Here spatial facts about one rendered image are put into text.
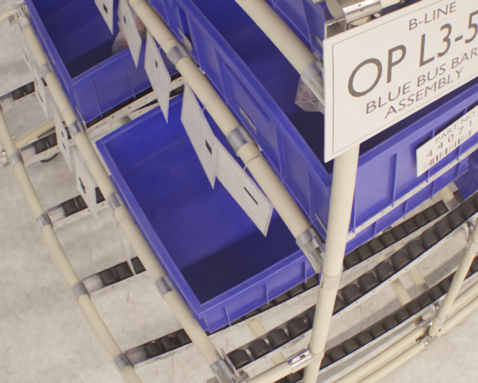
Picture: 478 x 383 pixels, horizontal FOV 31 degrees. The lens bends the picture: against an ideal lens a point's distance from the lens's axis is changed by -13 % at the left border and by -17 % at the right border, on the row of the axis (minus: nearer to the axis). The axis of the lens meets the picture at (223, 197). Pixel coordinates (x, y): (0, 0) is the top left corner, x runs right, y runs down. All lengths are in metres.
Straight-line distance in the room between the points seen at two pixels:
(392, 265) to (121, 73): 0.62
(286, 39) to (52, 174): 1.71
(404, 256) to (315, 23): 0.80
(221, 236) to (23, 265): 0.98
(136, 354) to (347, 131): 1.08
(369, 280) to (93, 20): 0.83
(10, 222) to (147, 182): 0.94
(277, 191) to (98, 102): 0.56
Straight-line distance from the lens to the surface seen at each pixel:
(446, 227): 1.74
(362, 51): 0.88
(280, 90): 1.46
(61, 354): 2.46
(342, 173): 1.08
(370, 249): 2.16
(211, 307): 1.54
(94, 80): 1.79
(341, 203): 1.14
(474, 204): 1.79
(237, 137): 1.43
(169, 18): 1.53
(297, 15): 1.03
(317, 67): 1.03
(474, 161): 1.80
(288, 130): 1.21
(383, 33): 0.88
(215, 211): 1.74
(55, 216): 2.13
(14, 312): 2.54
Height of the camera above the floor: 2.27
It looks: 61 degrees down
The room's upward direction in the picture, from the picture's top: 5 degrees counter-clockwise
